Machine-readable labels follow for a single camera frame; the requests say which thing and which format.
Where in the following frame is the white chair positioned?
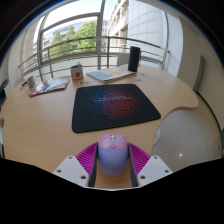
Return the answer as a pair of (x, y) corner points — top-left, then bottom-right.
(116, 53), (132, 67)

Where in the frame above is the light blue magazine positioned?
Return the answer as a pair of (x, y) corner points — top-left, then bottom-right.
(86, 66), (136, 84)

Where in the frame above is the pink and lilac computer mouse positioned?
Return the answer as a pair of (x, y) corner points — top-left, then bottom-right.
(96, 132), (130, 177)

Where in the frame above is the white red mug with plant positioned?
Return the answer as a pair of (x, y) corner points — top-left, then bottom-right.
(70, 63), (84, 81)

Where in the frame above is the grey metal railing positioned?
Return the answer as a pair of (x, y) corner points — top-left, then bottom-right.
(18, 35), (170, 80)

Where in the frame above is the red magazine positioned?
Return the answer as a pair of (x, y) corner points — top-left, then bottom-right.
(29, 75), (72, 98)

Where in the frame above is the black mouse pad with swirl print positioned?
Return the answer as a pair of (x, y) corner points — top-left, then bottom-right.
(71, 83), (162, 134)

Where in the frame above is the dark pen cup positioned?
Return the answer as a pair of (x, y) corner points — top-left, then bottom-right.
(26, 75), (37, 92)

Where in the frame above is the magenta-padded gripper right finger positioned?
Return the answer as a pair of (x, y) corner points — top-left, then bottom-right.
(127, 142), (174, 188)

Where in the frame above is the black drink bottle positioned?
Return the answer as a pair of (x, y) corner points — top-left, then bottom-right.
(127, 45), (142, 73)

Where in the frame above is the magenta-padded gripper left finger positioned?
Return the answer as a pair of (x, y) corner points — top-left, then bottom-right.
(52, 142), (99, 188)

